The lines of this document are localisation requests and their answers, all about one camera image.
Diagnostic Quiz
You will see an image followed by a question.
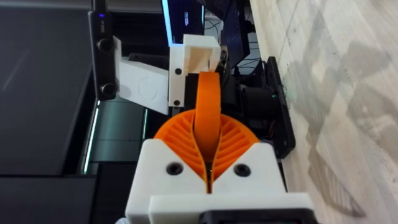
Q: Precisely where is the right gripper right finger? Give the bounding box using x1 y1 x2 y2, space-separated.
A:
211 113 288 194

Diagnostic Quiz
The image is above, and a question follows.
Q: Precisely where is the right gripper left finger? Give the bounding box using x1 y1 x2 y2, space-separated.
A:
125 108 212 224

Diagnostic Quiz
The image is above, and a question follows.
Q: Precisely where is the lit computer monitor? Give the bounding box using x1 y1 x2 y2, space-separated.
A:
160 0 206 48

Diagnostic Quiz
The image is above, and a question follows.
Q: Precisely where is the black upright wrist plate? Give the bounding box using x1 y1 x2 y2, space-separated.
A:
266 55 297 160

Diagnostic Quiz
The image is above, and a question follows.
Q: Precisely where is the dark computer monitor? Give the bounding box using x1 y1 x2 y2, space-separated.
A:
217 0 251 70

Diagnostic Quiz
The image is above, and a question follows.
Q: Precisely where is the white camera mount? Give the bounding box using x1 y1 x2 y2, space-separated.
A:
112 35 170 116

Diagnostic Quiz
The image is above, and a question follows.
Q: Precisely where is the black cable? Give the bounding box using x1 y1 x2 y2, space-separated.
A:
203 18 225 42

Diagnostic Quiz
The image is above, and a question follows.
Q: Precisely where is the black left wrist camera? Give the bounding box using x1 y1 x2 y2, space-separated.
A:
87 0 119 101

